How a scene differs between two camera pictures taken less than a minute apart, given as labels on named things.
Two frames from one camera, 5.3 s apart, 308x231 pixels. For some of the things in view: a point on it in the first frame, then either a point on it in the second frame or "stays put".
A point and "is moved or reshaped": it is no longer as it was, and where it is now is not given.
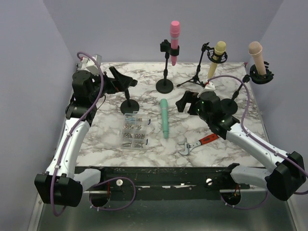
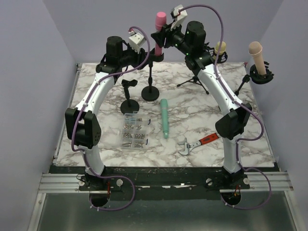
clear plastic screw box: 134,131 stays put
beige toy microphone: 255,48 stays put
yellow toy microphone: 220,47 stays put
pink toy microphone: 174,34 is moved or reshaped
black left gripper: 119,83 → 140,57
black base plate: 170,182 stays put
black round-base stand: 129,106 stays put
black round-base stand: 165,86 → 151,93
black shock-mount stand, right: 228,106 stays put
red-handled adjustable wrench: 201,142 stays put
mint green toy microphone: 164,108 stays put
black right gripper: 188,96 → 166,33
